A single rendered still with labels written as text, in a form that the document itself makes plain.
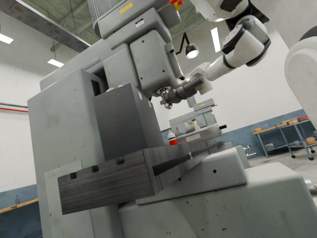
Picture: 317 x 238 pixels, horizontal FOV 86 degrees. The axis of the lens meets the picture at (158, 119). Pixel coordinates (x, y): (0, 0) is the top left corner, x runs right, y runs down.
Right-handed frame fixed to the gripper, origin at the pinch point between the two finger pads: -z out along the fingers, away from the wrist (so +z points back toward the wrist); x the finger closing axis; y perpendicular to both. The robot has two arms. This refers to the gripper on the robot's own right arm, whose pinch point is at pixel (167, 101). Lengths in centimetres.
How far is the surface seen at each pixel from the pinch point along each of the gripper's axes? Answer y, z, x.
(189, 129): 18.1, 1.9, -9.6
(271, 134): 58, -100, -657
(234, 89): -151, -149, -639
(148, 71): -16.4, 2.0, 10.0
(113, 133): 20, 19, 50
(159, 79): -9.6, 6.1, 8.3
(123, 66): -25.2, -9.2, 16.6
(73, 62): -49, -43, 29
